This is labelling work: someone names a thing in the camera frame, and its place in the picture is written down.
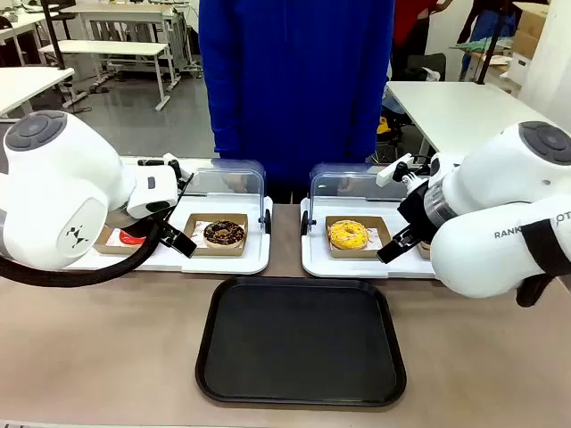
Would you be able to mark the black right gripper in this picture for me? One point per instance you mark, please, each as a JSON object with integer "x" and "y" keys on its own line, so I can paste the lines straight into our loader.
{"x": 415, "y": 209}

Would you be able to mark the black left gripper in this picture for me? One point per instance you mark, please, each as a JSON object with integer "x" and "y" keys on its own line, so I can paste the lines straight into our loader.
{"x": 183, "y": 185}

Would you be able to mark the clear display case lid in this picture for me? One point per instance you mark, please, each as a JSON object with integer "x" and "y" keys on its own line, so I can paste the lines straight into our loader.
{"x": 252, "y": 178}
{"x": 321, "y": 178}

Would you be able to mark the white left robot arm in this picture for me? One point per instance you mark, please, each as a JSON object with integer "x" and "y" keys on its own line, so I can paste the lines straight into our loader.
{"x": 53, "y": 187}

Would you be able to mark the person's left forearm blue sleeve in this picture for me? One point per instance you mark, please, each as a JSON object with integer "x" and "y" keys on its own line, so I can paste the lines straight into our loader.
{"x": 368, "y": 134}

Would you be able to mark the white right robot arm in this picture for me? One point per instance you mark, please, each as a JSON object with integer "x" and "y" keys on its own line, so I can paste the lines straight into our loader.
{"x": 490, "y": 214}

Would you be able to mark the person's right forearm blue sleeve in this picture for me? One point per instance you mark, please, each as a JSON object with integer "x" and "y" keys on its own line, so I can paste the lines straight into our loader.
{"x": 223, "y": 134}

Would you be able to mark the brown cardboard donut box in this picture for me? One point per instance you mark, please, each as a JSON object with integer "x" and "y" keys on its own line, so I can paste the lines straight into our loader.
{"x": 424, "y": 254}
{"x": 223, "y": 252}
{"x": 357, "y": 255}
{"x": 106, "y": 244}

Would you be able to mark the chocolate nut donut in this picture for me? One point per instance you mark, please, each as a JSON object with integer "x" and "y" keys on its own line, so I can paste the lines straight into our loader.
{"x": 214, "y": 235}

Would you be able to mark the red glazed donut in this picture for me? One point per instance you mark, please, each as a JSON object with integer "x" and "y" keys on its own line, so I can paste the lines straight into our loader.
{"x": 129, "y": 239}

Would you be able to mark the yellow sprinkled donut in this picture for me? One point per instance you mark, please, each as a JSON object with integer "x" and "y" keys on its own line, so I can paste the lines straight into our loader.
{"x": 339, "y": 237}

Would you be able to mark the black plastic serving tray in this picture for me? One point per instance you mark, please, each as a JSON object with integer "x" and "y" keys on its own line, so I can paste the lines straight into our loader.
{"x": 303, "y": 343}

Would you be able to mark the person's right hand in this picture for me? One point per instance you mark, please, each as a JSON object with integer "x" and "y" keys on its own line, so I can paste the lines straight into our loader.
{"x": 234, "y": 182}

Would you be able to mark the person's left hand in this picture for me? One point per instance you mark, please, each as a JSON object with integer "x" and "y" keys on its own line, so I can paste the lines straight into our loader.
{"x": 343, "y": 183}

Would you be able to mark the white printed paper liner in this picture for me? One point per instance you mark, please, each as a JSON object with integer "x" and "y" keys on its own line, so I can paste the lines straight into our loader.
{"x": 115, "y": 236}
{"x": 197, "y": 232}
{"x": 376, "y": 238}

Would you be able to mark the white display case base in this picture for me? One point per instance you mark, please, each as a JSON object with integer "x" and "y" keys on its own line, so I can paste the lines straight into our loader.
{"x": 223, "y": 264}
{"x": 316, "y": 264}

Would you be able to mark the yellow item on chair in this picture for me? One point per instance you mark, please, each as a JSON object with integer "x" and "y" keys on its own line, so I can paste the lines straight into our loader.
{"x": 383, "y": 127}

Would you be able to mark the large white table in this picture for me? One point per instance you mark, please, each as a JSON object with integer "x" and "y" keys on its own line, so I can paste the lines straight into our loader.
{"x": 464, "y": 111}

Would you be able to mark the person in blue sweater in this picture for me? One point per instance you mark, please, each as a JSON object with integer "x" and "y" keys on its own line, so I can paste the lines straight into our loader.
{"x": 294, "y": 89}

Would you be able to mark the white table with crossbar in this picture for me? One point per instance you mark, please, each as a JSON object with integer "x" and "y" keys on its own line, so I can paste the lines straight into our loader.
{"x": 102, "y": 48}

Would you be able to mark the white table rounded corner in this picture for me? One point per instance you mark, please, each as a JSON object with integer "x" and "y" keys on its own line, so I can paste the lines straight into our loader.
{"x": 27, "y": 87}

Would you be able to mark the white storage box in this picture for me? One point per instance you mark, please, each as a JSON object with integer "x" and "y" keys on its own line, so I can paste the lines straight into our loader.
{"x": 521, "y": 71}

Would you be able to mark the black stand pole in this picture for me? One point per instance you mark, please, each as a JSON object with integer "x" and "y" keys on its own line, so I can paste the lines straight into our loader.
{"x": 488, "y": 49}
{"x": 54, "y": 35}

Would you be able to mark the person in red top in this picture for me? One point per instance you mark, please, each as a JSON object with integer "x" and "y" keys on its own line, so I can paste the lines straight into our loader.
{"x": 415, "y": 22}

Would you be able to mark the long white lab table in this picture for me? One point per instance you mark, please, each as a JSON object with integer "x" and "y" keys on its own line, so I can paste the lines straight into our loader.
{"x": 120, "y": 10}

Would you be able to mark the person in blue trousers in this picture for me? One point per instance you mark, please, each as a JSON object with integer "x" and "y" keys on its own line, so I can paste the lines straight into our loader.
{"x": 486, "y": 22}

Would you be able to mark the large cardboard box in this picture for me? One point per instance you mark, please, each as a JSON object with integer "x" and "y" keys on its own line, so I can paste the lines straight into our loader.
{"x": 531, "y": 31}

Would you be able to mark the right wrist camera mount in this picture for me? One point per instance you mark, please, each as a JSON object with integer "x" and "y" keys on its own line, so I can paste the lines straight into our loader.
{"x": 388, "y": 174}

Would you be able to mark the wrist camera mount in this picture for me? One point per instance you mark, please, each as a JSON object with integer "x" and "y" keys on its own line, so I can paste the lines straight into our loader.
{"x": 388, "y": 174}
{"x": 171, "y": 159}

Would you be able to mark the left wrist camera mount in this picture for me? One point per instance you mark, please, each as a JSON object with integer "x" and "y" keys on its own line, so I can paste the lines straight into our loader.
{"x": 171, "y": 159}

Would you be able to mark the black metal frame chair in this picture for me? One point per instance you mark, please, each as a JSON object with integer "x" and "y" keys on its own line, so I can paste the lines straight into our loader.
{"x": 403, "y": 142}

